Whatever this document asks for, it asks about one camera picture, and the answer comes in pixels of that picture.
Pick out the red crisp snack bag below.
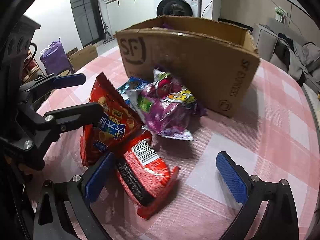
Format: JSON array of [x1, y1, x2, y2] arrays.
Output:
[[80, 73, 143, 167]]

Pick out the red white noodle packet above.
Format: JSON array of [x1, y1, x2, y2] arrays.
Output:
[[116, 131, 180, 219]]

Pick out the purple candy bag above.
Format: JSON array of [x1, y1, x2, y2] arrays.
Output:
[[126, 69, 206, 141]]

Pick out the purple plastic bag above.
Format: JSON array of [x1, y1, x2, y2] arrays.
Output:
[[40, 39, 73, 75]]

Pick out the shoe rack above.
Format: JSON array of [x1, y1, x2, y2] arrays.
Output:
[[22, 42, 45, 84]]

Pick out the cardboard box on floor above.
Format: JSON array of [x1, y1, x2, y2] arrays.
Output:
[[66, 44, 98, 72]]

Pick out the pink plaid tablecloth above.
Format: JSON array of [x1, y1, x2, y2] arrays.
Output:
[[36, 45, 320, 240]]

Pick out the black glass door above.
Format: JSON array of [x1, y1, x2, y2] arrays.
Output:
[[70, 0, 104, 47]]

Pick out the white kitchen cabinets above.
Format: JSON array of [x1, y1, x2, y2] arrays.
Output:
[[106, 0, 156, 35]]

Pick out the white washing machine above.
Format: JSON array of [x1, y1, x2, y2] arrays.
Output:
[[153, 0, 202, 17]]

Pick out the grey clothes pile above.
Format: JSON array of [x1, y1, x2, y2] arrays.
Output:
[[274, 33, 319, 83]]

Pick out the SF cardboard box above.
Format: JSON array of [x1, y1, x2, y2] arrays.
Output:
[[116, 16, 260, 117]]

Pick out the grey sofa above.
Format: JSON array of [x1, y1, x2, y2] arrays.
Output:
[[252, 17, 320, 93]]

